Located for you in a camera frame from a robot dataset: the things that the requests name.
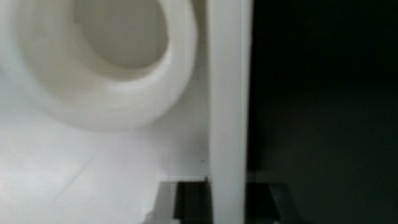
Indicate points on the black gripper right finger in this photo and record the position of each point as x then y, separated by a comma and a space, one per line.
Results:
271, 207

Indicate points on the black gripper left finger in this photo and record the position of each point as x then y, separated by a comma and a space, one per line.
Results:
182, 203

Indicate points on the white square tabletop part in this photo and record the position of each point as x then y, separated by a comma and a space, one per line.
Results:
124, 107

